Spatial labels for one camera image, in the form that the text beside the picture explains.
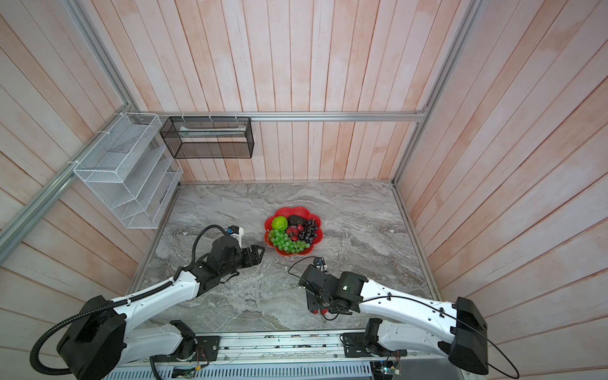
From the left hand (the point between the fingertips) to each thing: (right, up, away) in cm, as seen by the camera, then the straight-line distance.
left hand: (257, 255), depth 85 cm
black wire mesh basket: (-25, +49, +19) cm, 58 cm away
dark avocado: (+13, +12, +13) cm, 22 cm away
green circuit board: (-20, -33, -14) cm, 41 cm away
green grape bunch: (+9, +4, +6) cm, 11 cm away
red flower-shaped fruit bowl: (+10, +15, +19) cm, 26 cm away
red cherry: (+24, -18, -5) cm, 31 cm away
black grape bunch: (+20, +8, +10) cm, 23 cm away
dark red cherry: (+21, -18, -5) cm, 28 cm away
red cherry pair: (+13, +7, +7) cm, 17 cm away
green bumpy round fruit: (+7, +11, +11) cm, 17 cm away
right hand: (+20, -12, -9) cm, 25 cm away
